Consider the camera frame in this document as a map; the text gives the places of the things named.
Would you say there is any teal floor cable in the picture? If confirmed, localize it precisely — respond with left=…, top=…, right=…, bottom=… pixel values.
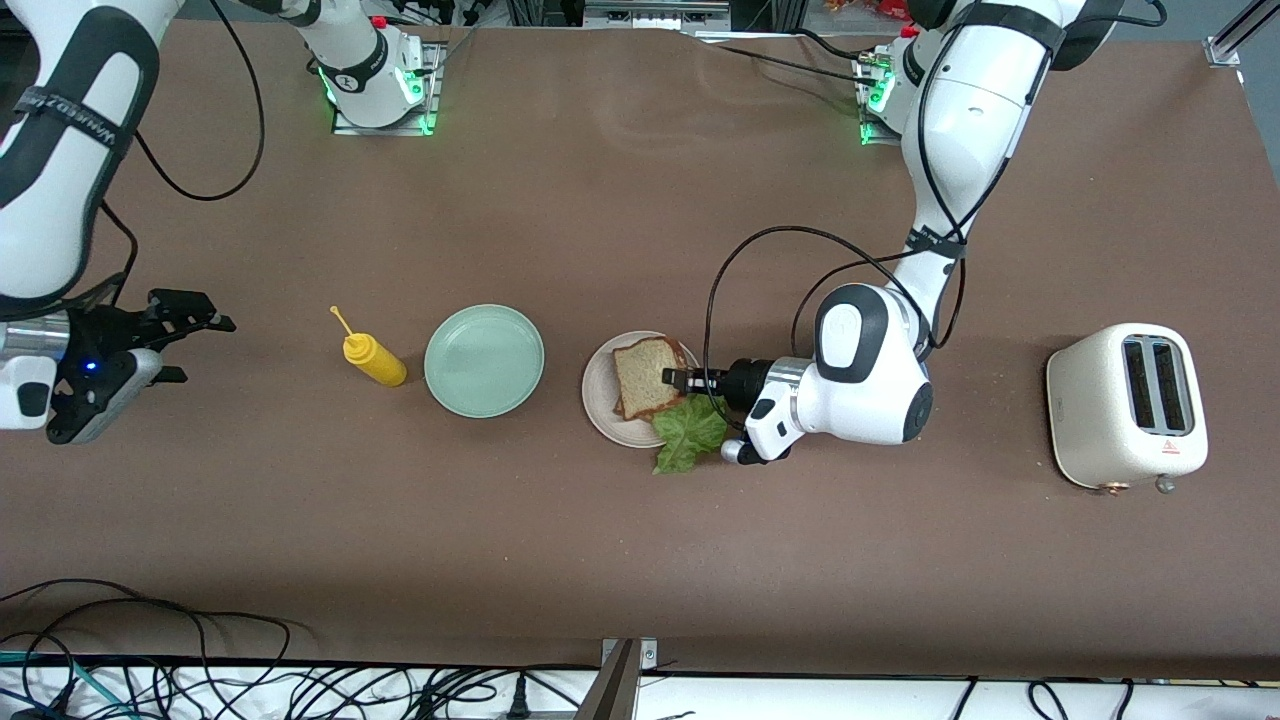
left=0, top=650, right=136, bottom=719

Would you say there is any white two-slot toaster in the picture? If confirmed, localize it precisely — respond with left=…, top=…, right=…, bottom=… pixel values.
left=1046, top=322, right=1210, bottom=495

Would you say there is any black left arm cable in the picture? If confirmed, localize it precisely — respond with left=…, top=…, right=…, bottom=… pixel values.
left=703, top=0, right=1169, bottom=401

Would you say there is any beige round plate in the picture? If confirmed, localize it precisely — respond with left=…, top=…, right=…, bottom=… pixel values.
left=581, top=330, right=705, bottom=449

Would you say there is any black looped floor cable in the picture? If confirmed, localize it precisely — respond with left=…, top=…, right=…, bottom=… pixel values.
left=0, top=578, right=293, bottom=691

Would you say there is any red package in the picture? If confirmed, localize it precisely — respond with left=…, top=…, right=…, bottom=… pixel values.
left=825, top=0, right=926, bottom=19

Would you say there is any grey metal post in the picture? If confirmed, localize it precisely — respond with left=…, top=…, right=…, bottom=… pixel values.
left=575, top=640, right=641, bottom=720

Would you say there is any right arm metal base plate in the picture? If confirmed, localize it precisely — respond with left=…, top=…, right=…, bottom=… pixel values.
left=330, top=42, right=443, bottom=136

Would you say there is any black table cable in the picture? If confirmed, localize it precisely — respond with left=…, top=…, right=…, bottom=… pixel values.
left=690, top=30, right=883, bottom=91

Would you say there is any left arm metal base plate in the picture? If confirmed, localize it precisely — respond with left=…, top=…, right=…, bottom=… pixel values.
left=855, top=55, right=906, bottom=148

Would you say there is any green round plate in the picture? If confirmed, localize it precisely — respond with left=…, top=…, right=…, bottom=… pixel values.
left=423, top=303, right=546, bottom=419

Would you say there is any metal bracket plate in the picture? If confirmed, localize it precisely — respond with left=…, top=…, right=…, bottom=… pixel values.
left=600, top=637, right=661, bottom=669

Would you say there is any grey equipment box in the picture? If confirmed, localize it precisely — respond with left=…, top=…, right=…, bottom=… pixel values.
left=583, top=0, right=731, bottom=31

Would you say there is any brown bread slice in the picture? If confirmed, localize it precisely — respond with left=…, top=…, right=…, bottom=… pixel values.
left=612, top=336, right=691, bottom=422

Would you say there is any green lettuce leaf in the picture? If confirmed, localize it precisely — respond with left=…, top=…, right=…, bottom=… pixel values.
left=652, top=393, right=729, bottom=476

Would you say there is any yellow mustard squeeze bottle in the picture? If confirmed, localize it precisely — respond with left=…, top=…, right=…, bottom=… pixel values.
left=329, top=305, right=409, bottom=388

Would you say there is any aluminium frame profile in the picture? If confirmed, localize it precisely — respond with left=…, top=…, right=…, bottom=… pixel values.
left=1205, top=0, right=1280, bottom=69

